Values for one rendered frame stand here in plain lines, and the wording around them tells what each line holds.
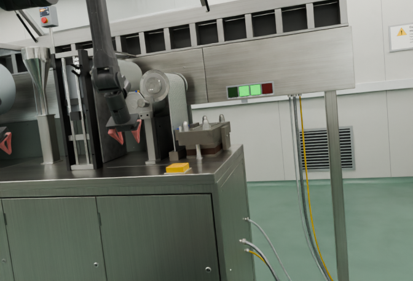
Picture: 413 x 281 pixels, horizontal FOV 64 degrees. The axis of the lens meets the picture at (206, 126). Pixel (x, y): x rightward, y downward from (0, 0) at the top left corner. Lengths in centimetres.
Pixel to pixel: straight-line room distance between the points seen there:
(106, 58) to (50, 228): 87
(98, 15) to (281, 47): 98
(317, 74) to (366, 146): 254
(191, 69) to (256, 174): 261
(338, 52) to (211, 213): 99
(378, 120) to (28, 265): 359
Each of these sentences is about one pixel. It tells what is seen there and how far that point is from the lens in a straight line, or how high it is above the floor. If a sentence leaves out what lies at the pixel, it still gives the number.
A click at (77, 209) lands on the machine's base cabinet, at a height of 76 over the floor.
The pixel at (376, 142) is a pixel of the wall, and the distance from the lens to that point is 420.
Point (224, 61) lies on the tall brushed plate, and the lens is 178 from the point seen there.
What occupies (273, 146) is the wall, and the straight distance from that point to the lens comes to 413.
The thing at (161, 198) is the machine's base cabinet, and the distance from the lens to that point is 131.
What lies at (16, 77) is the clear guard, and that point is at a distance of 228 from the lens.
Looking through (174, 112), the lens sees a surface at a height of 112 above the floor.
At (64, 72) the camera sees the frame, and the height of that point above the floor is 135.
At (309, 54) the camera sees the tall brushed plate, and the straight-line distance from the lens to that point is 174.
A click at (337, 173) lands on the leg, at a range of 196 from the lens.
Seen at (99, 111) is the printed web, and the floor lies 116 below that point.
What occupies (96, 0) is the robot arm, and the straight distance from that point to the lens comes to 107.
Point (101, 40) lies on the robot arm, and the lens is 105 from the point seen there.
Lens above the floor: 117
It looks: 5 degrees down
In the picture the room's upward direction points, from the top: 6 degrees counter-clockwise
